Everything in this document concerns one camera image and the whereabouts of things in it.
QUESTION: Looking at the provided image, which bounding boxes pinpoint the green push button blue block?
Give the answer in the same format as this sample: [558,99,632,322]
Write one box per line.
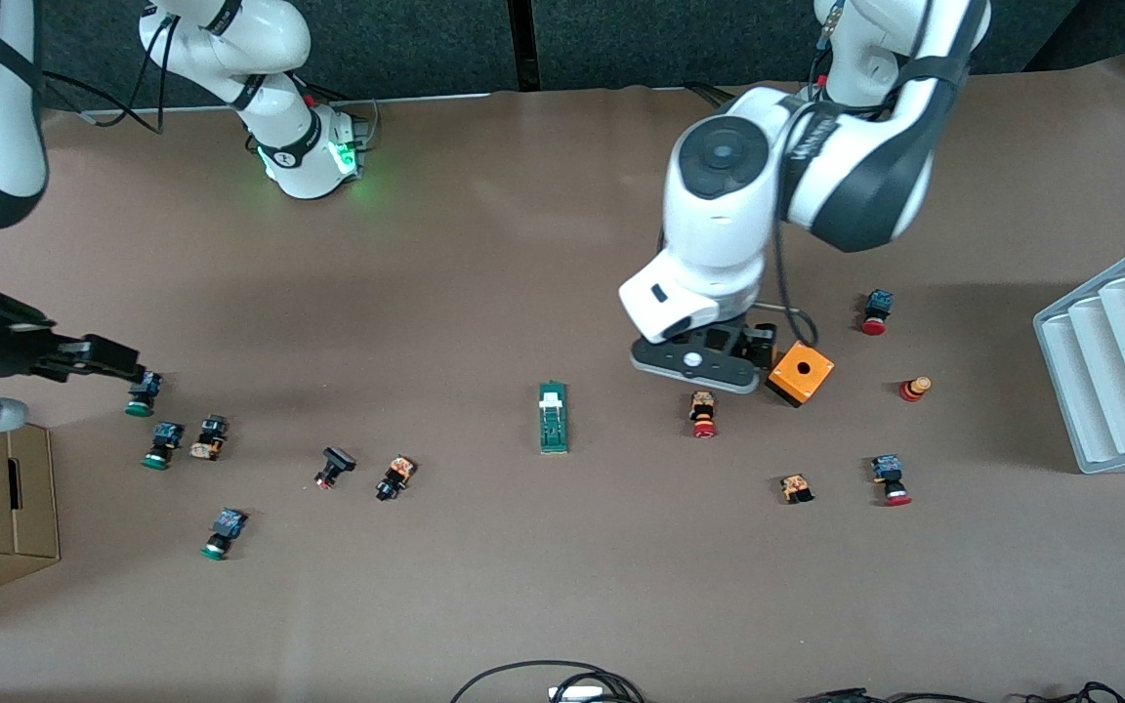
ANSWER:
[125,371,164,418]
[142,421,185,471]
[200,508,249,562]

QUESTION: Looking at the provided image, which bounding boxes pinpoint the red mushroom button orange block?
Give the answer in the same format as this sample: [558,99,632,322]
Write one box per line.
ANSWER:
[688,390,720,440]

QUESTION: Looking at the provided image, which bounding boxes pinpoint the red push button blue block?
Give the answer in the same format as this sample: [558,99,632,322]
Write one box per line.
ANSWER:
[870,454,913,508]
[860,288,895,337]

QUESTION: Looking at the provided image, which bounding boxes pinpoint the black orange contact block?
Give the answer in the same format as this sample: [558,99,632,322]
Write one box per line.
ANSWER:
[188,414,229,462]

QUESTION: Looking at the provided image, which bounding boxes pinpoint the black square push button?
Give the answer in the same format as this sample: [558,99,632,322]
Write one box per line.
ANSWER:
[314,446,358,491]

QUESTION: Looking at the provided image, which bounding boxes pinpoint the black push button orange block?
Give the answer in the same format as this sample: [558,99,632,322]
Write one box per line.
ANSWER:
[375,455,417,503]

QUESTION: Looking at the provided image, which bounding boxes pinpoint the grey ridged tray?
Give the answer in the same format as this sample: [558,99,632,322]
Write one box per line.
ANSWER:
[1032,232,1125,476]

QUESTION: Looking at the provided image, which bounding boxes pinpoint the black vertical divider strip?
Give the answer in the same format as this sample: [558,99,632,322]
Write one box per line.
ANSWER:
[507,0,542,94]

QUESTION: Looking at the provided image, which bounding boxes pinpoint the orange button enclosure box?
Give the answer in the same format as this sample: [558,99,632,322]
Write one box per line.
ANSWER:
[768,339,836,409]

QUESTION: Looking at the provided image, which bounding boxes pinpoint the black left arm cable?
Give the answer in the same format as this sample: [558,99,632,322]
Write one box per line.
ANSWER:
[756,220,822,351]

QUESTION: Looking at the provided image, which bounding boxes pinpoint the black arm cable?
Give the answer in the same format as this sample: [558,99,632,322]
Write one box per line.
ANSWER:
[38,15,178,133]
[756,220,822,351]

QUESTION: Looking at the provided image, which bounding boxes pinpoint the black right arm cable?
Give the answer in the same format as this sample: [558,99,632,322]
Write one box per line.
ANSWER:
[38,15,178,133]

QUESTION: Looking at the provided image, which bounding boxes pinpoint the black cable with connector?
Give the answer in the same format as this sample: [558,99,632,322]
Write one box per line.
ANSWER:
[797,681,1125,703]

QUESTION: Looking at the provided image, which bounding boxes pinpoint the black looped cable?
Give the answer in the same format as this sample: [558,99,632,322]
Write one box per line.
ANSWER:
[450,660,646,703]

